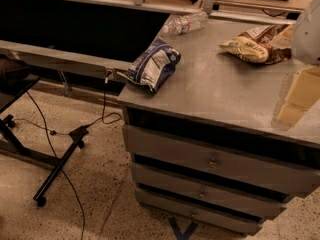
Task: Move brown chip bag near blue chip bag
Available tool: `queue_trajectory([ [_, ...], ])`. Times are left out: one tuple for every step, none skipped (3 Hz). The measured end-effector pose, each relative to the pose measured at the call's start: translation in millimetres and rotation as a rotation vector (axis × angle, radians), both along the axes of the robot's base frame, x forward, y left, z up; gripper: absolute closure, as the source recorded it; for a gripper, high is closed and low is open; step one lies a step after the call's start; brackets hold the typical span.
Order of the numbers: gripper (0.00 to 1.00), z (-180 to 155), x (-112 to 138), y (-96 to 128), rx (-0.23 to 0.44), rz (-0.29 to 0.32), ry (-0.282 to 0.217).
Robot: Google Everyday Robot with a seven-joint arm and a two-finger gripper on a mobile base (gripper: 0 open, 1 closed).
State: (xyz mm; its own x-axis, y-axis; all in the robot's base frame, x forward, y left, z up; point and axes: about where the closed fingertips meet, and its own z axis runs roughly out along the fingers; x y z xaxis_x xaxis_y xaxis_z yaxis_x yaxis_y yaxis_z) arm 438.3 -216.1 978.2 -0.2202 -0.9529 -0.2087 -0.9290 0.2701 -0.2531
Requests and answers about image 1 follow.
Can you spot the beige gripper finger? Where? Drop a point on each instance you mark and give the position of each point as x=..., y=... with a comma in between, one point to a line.
x=303, y=93
x=284, y=38

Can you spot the brown chip bag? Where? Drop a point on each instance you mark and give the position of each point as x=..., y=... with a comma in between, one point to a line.
x=253, y=46

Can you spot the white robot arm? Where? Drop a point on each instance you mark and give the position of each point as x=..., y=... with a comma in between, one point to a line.
x=303, y=38

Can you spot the blue chip bag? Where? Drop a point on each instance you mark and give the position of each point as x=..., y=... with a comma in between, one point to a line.
x=154, y=66

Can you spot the clear plastic water bottle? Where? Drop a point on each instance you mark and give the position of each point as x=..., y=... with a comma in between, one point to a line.
x=179, y=25

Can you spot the grey drawer cabinet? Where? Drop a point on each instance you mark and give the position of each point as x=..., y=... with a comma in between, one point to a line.
x=216, y=99

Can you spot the middle grey drawer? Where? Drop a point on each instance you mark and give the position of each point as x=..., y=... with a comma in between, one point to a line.
x=207, y=193

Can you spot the grey drawer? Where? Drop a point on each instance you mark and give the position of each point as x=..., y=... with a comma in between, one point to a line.
x=261, y=172
x=197, y=213
x=207, y=193

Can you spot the top grey drawer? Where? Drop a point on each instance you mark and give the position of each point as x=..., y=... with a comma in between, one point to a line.
x=261, y=172

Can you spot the bottom grey drawer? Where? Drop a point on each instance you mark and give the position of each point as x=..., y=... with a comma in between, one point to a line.
x=197, y=213

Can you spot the grey long bench rail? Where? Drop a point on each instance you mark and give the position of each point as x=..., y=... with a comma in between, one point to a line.
x=61, y=60

